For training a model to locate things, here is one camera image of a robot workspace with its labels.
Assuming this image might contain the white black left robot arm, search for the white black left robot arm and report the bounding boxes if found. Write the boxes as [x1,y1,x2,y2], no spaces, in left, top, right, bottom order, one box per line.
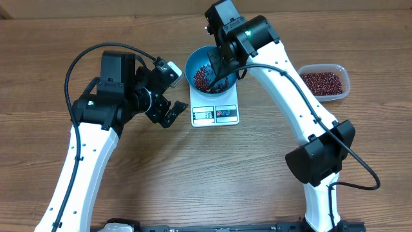
[35,51,187,231]

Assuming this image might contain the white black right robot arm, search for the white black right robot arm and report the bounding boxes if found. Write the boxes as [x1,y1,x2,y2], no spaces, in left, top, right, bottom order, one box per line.
[205,1,355,231]

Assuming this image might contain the blue bowl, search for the blue bowl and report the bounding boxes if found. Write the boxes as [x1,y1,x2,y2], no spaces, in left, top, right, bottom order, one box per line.
[185,46,237,97]

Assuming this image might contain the red beans in bowl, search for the red beans in bowl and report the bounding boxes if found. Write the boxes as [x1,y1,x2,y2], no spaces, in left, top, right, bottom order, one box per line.
[193,64,229,93]

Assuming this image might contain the white digital kitchen scale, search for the white digital kitchen scale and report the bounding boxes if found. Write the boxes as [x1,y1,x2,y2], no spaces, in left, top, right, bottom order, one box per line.
[189,84,240,128]

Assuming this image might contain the red beans in container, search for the red beans in container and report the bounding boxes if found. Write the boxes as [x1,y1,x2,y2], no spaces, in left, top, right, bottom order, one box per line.
[300,72,343,96]

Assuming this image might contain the clear plastic container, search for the clear plastic container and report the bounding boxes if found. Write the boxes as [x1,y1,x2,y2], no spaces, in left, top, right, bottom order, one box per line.
[297,63,351,102]

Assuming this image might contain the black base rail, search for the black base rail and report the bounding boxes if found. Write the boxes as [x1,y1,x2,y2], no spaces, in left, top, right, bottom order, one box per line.
[91,217,366,232]

